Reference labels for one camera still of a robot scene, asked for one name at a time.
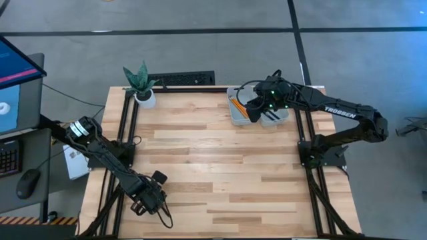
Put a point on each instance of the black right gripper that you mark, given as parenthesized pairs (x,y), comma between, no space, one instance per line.
(273,98)

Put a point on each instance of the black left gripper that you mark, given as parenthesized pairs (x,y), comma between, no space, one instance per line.
(150,196)

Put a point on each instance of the yellow pencil with eraser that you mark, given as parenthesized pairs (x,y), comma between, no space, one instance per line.
(241,106)

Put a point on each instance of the black pen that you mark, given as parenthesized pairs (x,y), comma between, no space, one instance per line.
(269,116)
(274,114)

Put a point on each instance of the grey plastic bin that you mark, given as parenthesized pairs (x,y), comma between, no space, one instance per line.
(233,116)
(283,115)

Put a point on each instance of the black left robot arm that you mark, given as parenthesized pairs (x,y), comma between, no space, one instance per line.
(110,163)

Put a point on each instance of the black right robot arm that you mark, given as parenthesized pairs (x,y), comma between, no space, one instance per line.
(340,111)

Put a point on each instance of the black perforated panel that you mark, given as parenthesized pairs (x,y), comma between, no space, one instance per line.
(187,79)

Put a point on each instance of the white box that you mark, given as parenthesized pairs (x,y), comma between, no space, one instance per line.
(76,166)

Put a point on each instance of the black caster wheel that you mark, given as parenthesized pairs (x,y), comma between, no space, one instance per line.
(51,216)

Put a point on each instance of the white plant pot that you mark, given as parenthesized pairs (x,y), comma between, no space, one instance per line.
(148,101)

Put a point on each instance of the black computer mouse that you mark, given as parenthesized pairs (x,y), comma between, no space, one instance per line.
(28,183)

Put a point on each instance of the green snake plant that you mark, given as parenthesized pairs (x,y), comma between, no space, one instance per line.
(141,80)

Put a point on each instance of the black support bar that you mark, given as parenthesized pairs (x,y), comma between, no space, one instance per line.
(50,124)

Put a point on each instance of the grey desk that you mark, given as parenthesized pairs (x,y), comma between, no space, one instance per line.
(10,196)

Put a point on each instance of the black keyboard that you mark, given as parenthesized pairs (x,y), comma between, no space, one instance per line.
(10,158)

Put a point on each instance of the grey framed computer screen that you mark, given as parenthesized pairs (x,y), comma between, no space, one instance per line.
(20,106)

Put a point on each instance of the black floor stand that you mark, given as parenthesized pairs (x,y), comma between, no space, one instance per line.
(413,126)

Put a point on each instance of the tilted computer monitor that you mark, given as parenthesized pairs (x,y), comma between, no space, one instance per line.
(13,66)

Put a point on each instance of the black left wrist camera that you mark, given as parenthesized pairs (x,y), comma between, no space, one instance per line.
(160,177)

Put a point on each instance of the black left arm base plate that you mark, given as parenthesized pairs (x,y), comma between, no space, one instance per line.
(96,163)

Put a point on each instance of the black table frame rail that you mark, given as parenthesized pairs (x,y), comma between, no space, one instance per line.
(187,90)

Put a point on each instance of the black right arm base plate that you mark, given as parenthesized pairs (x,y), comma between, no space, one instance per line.
(337,160)

